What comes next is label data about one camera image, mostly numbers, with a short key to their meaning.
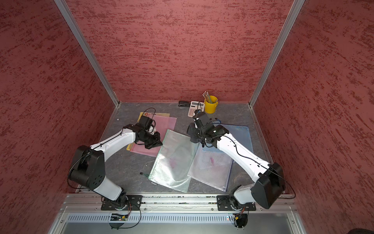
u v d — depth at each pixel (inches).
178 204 29.8
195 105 46.1
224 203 29.1
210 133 21.8
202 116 22.8
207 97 41.7
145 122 28.7
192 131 37.5
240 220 28.0
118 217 28.3
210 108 44.7
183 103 46.4
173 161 33.4
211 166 34.4
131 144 25.1
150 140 30.3
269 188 15.6
